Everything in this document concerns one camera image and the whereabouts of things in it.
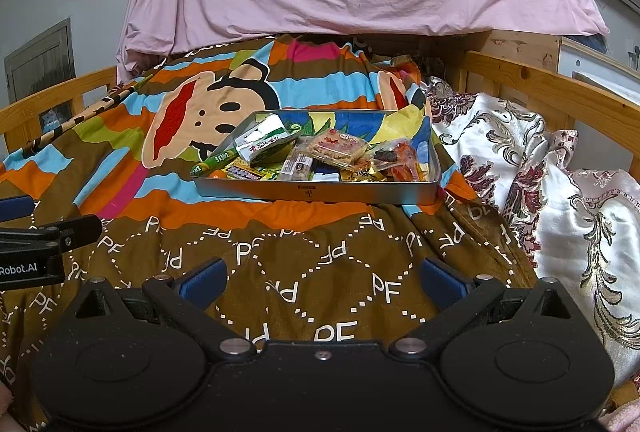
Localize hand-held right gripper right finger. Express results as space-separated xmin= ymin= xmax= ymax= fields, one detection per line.
xmin=385 ymin=257 xmax=575 ymax=361

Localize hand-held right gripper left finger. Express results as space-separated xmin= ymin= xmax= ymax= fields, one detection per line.
xmin=75 ymin=258 xmax=257 ymax=363

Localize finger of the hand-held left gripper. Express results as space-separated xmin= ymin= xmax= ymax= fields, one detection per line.
xmin=0 ymin=195 xmax=37 ymax=223
xmin=47 ymin=214 xmax=104 ymax=249

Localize grey snack box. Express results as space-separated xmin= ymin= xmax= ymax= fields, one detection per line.
xmin=192 ymin=108 xmax=442 ymax=206

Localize clear packet with dark snack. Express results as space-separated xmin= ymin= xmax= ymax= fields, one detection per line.
xmin=370 ymin=143 xmax=403 ymax=174

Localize white green snack packet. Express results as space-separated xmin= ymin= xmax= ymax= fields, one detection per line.
xmin=234 ymin=114 xmax=300 ymax=164

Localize red-print biscuit packet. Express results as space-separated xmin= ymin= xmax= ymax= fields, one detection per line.
xmin=299 ymin=127 xmax=373 ymax=171

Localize printed cartoon blanket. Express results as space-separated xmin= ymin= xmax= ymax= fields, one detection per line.
xmin=0 ymin=34 xmax=538 ymax=432

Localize striped pole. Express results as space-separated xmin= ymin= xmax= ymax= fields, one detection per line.
xmin=25 ymin=74 xmax=153 ymax=148

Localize green stick packet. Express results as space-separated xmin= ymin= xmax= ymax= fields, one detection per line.
xmin=189 ymin=146 xmax=240 ymax=178

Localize orange red snack packet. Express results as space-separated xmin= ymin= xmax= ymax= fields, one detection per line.
xmin=387 ymin=138 xmax=428 ymax=183

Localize gold snack packet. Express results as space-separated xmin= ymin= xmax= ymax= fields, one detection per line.
xmin=340 ymin=164 xmax=381 ymax=183

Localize person's pink fuzzy clothing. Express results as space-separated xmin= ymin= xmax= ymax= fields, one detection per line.
xmin=0 ymin=379 xmax=26 ymax=432

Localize clear biscuit stick packet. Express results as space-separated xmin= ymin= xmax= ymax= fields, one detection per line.
xmin=279 ymin=147 xmax=321 ymax=181

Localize grey wall panel door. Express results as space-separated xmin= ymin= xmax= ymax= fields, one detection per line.
xmin=4 ymin=18 xmax=76 ymax=100

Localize wooden bed frame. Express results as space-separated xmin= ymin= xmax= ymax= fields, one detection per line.
xmin=0 ymin=29 xmax=640 ymax=153

